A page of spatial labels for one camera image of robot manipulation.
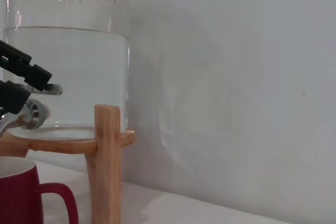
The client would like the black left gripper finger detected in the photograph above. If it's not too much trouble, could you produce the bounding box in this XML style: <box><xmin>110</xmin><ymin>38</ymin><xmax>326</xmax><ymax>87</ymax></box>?
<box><xmin>0</xmin><ymin>39</ymin><xmax>53</xmax><ymax>91</ymax></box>
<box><xmin>0</xmin><ymin>79</ymin><xmax>33</xmax><ymax>115</ymax></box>

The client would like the red cup white inside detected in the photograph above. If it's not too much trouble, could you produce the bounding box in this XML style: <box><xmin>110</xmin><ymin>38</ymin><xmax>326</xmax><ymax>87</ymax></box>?
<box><xmin>0</xmin><ymin>155</ymin><xmax>79</xmax><ymax>224</ymax></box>

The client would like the chrome faucet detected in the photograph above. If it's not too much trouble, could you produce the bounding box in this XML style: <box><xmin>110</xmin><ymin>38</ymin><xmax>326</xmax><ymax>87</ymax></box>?
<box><xmin>0</xmin><ymin>98</ymin><xmax>50</xmax><ymax>137</ymax></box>

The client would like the glass water dispenser jar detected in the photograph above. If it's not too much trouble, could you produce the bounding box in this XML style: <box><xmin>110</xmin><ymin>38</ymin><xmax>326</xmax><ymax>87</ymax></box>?
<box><xmin>2</xmin><ymin>0</ymin><xmax>132</xmax><ymax>141</ymax></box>

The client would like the wooden dispenser stand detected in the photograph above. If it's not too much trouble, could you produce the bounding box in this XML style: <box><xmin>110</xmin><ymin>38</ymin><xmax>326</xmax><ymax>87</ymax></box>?
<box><xmin>0</xmin><ymin>104</ymin><xmax>137</xmax><ymax>224</ymax></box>

